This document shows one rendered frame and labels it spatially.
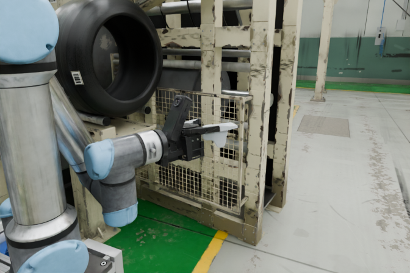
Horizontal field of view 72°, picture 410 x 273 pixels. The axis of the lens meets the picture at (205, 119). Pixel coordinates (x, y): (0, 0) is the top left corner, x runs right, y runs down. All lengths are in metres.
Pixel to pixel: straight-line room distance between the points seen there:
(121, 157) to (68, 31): 0.85
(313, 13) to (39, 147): 10.17
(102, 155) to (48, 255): 0.19
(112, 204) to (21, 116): 0.26
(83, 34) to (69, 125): 0.72
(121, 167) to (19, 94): 0.23
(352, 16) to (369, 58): 1.42
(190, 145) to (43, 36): 0.38
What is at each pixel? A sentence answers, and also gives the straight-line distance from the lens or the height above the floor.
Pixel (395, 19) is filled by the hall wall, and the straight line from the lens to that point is 10.52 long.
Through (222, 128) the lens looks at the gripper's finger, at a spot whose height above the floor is 1.07.
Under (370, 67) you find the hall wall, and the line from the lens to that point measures 10.40.
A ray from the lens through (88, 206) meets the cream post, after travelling 2.03.
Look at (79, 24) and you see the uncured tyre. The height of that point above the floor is 1.34.
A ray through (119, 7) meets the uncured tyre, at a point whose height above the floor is 1.43.
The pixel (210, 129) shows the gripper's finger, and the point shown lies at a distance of 0.68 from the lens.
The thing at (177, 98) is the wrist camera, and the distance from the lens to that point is 0.69.
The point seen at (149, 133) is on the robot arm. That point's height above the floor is 1.08.
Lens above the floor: 1.28
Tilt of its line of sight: 15 degrees down
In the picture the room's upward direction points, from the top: straight up
